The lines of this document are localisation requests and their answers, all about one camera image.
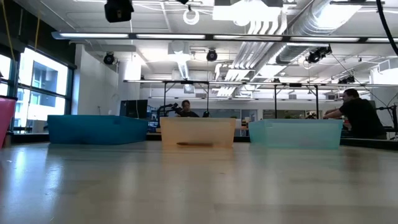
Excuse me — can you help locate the large window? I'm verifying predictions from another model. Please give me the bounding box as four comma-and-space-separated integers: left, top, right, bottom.
0, 46, 75, 134

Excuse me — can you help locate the black monitor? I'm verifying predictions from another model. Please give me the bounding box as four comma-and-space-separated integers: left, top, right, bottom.
119, 99, 149, 119

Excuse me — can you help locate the black metal stand frame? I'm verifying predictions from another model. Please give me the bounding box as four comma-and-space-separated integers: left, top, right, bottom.
162, 80, 211, 119
272, 82, 320, 119

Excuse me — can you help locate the orange translucent plastic bin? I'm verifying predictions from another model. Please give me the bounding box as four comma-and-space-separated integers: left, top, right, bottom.
159, 116, 237, 148

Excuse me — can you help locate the pinkish red plastic bin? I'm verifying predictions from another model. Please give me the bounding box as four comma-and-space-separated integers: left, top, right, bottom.
0, 95, 17, 149

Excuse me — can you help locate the silver air duct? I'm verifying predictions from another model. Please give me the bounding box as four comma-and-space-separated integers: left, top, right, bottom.
275, 0, 363, 65

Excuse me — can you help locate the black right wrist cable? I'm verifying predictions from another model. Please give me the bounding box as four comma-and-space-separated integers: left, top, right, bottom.
375, 0, 398, 57

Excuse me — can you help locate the blue plastic bin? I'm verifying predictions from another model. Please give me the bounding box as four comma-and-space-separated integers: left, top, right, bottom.
47, 114, 149, 146

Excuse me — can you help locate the long ceiling light bar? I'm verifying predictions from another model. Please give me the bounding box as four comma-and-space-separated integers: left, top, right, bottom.
51, 30, 398, 44

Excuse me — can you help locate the white ceiling ring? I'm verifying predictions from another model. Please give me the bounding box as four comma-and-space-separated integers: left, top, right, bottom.
182, 8, 201, 26

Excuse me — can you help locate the teal translucent plastic bin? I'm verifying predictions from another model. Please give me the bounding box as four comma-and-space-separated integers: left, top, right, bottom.
248, 118, 344, 150

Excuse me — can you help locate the person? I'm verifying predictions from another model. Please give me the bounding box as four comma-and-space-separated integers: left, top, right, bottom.
322, 88, 388, 140
174, 99, 200, 118

